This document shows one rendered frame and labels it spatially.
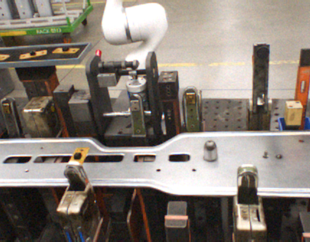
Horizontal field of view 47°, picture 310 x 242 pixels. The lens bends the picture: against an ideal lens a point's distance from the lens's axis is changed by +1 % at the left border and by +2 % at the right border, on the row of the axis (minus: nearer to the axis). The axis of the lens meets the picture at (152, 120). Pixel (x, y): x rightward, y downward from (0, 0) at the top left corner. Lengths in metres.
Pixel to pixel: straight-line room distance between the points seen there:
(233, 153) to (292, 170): 0.14
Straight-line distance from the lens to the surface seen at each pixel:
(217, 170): 0.82
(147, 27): 1.22
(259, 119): 0.96
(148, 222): 0.96
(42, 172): 0.93
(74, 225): 0.76
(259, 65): 0.91
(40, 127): 1.07
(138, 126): 0.97
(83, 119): 1.05
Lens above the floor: 1.55
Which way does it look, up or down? 32 degrees down
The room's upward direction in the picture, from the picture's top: 9 degrees counter-clockwise
